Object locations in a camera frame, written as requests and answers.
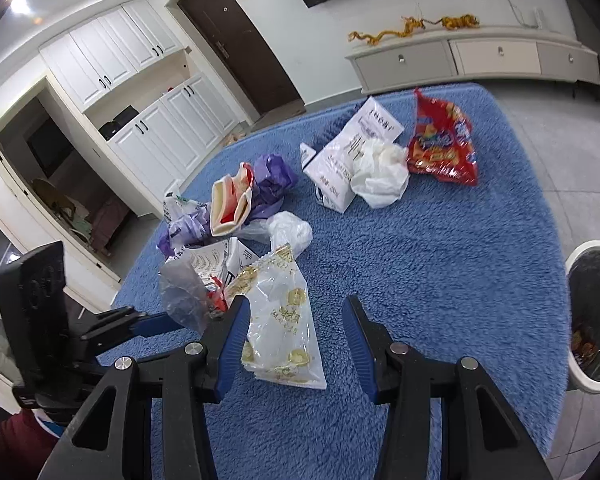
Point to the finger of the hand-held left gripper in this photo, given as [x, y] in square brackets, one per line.
[150, 323]

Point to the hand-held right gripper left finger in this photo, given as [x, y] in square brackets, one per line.
[232, 350]

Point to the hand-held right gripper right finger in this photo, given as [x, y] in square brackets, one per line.
[360, 350]

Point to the clear plastic bag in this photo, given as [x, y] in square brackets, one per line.
[185, 290]

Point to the white gold-print snack bag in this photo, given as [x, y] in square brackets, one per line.
[280, 320]

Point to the red and cream paper bag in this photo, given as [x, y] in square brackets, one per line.
[230, 205]

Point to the red snack packet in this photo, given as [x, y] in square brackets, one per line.
[440, 145]

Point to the person's left forearm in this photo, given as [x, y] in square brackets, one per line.
[10, 450]

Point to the small red wrapper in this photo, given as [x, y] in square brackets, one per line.
[218, 301]

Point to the white printed paper bag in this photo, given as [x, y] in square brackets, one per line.
[215, 260]

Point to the purple printed plastic bag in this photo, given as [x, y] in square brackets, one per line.
[182, 232]

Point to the wooden chair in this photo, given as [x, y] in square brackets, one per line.
[55, 205]

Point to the blue fleece blanket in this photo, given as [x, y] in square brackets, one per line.
[430, 270]

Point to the thin white plastic bag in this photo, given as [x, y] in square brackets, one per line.
[290, 227]

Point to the dark screen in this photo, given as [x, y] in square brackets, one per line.
[47, 147]

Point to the crumpled white plastic bag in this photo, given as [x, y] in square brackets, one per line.
[380, 175]

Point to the white carton box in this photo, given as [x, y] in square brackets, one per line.
[330, 175]

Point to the black bag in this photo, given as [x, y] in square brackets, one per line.
[117, 122]

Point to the white base cabinet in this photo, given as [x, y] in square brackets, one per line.
[180, 120]

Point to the small tan object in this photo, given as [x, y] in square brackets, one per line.
[237, 136]

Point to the orange snack wrapper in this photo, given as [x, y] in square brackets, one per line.
[583, 347]

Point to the white printed paper sheet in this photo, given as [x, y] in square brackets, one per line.
[377, 120]

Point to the grey television cabinet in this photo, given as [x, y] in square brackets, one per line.
[405, 62]

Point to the dark brown door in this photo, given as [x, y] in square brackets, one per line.
[240, 45]

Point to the yellow dragon decoration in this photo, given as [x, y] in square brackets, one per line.
[385, 35]
[460, 21]

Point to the white wall cabinet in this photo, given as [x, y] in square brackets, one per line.
[105, 55]

